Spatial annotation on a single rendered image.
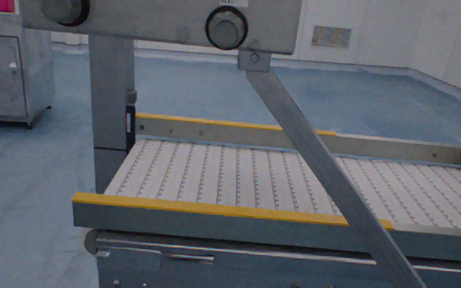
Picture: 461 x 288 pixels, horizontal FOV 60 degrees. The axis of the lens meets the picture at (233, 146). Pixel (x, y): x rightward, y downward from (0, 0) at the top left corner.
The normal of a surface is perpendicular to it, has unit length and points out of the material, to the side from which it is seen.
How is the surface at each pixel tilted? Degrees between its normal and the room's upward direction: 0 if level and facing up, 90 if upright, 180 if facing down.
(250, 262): 90
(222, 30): 90
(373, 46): 90
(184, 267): 90
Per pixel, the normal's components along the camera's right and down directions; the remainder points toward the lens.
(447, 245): -0.01, 0.39
